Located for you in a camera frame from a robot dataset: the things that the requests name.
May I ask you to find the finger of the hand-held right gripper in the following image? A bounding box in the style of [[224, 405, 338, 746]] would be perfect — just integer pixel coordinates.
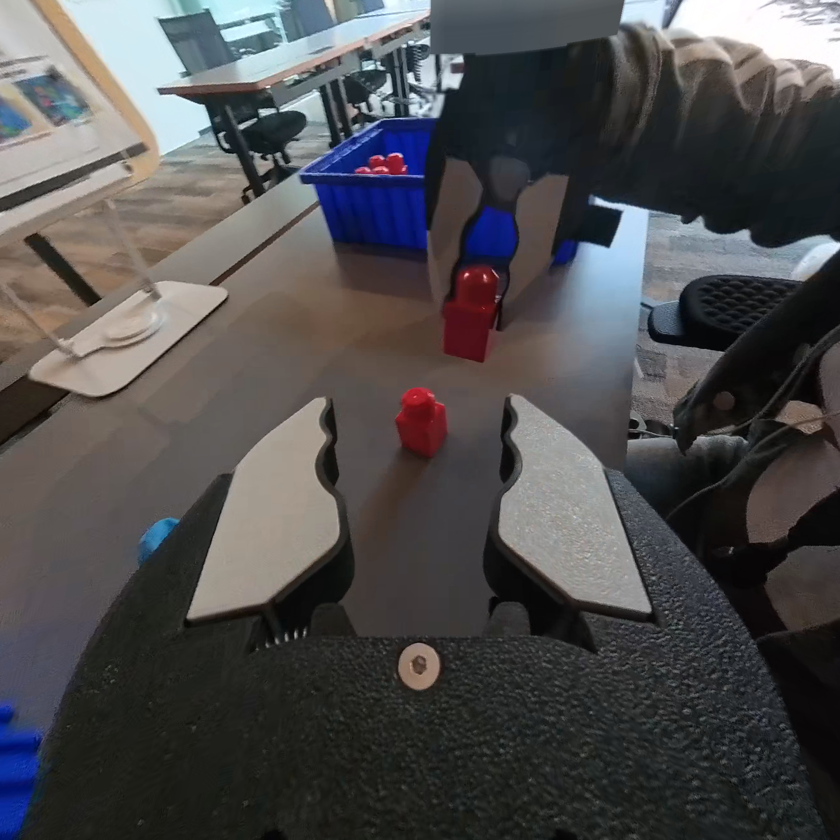
[[495, 171, 572, 331], [427, 155, 490, 309]]

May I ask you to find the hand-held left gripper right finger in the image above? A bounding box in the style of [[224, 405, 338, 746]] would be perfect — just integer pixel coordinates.
[[486, 394, 657, 621]]

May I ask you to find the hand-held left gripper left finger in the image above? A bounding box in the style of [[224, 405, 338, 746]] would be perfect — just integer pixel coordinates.
[[187, 395, 355, 624]]

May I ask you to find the blue bin with red blocks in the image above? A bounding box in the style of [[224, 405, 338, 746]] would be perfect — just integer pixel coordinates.
[[300, 118, 580, 267]]

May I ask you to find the red mega block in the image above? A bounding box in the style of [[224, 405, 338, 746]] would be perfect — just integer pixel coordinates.
[[395, 387, 449, 459], [442, 264, 504, 363]]

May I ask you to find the blue bin with mixed blocks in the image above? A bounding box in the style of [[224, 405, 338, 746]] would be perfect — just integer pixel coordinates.
[[0, 702, 44, 840]]

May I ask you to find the person's right forearm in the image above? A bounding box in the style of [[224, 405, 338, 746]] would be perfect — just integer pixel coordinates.
[[571, 23, 840, 249]]

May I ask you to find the light blue block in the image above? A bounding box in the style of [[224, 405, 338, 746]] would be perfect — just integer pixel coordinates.
[[138, 518, 180, 565]]

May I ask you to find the person's grey trouser leg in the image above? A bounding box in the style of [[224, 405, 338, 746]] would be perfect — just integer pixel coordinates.
[[623, 433, 750, 521]]

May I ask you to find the person's dark jacket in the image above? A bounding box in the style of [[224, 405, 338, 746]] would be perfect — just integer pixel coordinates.
[[672, 246, 840, 840]]

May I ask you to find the brown top office table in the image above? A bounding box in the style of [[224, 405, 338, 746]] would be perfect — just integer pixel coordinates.
[[157, 10, 434, 201]]

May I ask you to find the wooden display board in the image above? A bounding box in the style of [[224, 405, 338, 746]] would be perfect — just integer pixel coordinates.
[[33, 0, 163, 306]]

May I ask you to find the acrylic sign stand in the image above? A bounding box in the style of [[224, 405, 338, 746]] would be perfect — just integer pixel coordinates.
[[0, 0, 229, 399]]

